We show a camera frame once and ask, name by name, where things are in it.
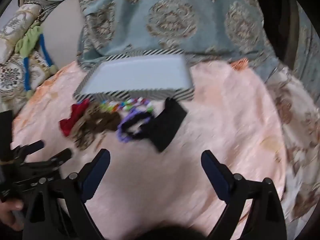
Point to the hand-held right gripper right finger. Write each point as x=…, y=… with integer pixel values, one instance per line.
x=216, y=177

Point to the gold striped patterned cushion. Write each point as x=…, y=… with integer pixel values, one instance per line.
x=15, y=80

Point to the black scrunchie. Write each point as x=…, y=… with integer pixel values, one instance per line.
x=135, y=120

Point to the leopard print scrunchie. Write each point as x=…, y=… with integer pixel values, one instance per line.
x=86, y=132

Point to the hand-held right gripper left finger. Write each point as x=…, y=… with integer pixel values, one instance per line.
x=97, y=175

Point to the black hair clip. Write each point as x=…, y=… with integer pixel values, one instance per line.
x=167, y=127

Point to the blue damask curtain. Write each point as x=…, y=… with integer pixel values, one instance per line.
x=308, y=47

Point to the black white striped box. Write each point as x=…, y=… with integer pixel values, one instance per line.
x=135, y=75

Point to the brown scrunchie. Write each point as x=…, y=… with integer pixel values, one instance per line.
x=108, y=121

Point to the red bow hair clip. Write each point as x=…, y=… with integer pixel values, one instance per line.
x=72, y=120

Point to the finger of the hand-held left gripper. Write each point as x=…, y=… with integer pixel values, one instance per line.
x=30, y=148
x=61, y=155

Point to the person's left hand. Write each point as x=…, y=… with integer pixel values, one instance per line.
x=7, y=215

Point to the green and blue plush toy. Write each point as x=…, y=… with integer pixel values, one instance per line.
x=30, y=40

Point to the blue damask blanket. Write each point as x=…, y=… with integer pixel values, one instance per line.
x=175, y=30

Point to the beige upholstered headboard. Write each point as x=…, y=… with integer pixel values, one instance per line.
x=65, y=30

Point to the cream medallion bolster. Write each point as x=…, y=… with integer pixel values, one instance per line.
x=15, y=27

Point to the pink embroidered bedspread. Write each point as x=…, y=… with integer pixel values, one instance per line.
x=212, y=120

